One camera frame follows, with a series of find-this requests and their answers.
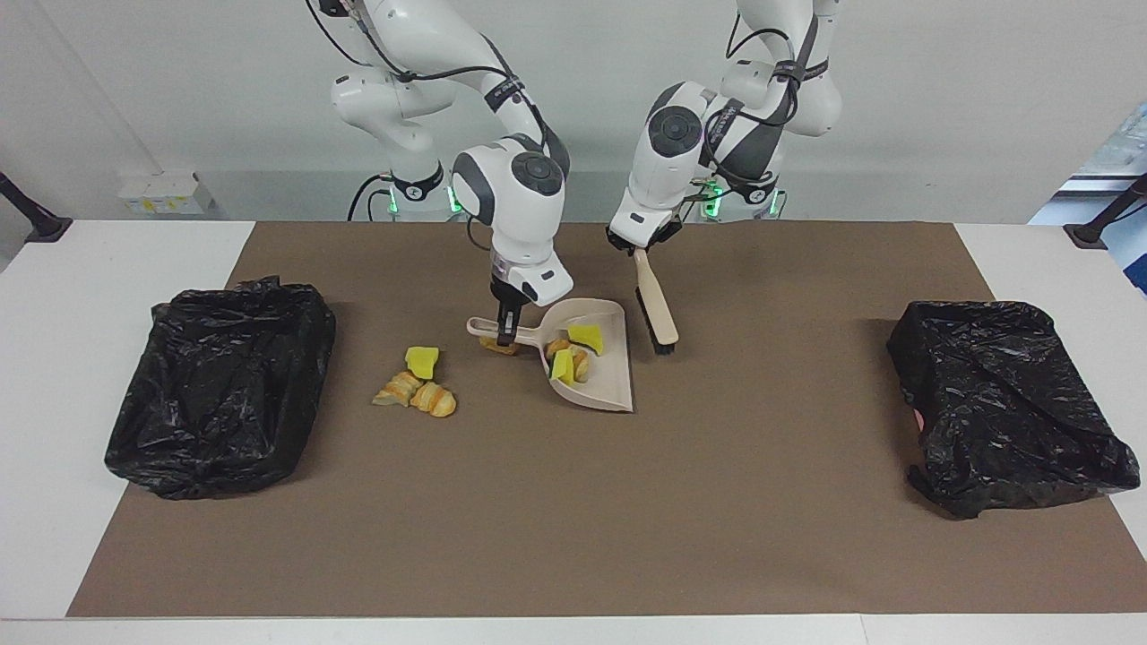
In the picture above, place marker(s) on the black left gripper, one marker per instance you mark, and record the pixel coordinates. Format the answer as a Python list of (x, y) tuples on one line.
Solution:
[(645, 246)]

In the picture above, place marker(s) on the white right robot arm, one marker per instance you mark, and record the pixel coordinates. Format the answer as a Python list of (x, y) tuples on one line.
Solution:
[(520, 206)]

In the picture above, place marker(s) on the black bag-lined trash bin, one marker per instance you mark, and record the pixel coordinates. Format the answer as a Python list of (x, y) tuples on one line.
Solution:
[(219, 394), (1004, 412)]

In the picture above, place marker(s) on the brown bread roll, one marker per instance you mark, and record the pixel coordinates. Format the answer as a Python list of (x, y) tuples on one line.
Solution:
[(497, 348)]

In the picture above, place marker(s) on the beige hand brush black bristles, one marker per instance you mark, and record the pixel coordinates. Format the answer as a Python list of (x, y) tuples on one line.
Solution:
[(656, 309)]

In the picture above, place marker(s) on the black stand foot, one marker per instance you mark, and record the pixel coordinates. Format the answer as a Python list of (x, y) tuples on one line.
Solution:
[(1098, 231), (40, 224)]

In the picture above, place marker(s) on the large notched yellow sponge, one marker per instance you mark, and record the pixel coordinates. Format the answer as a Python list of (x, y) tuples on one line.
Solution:
[(563, 365)]

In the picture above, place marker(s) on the white wall socket box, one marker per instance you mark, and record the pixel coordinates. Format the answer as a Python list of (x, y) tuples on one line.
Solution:
[(161, 193)]

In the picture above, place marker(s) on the brown table mat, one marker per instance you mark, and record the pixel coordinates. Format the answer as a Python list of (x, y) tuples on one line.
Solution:
[(762, 537)]

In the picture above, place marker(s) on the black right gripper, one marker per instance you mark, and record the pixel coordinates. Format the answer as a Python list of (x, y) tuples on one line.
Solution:
[(511, 297)]

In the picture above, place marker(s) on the small notched yellow sponge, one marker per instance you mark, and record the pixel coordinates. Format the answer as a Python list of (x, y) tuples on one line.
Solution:
[(587, 339)]

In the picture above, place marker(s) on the yellow sponge piece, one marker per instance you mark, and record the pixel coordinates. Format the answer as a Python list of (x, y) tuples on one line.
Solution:
[(421, 361)]

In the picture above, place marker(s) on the pale croissant piece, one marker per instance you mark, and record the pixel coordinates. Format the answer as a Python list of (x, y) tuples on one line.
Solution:
[(397, 390)]

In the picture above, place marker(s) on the beige plastic dustpan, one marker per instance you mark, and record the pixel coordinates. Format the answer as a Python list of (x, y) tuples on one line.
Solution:
[(605, 381)]

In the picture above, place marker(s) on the beige bread chunk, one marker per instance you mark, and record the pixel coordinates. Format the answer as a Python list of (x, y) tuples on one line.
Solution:
[(581, 365)]

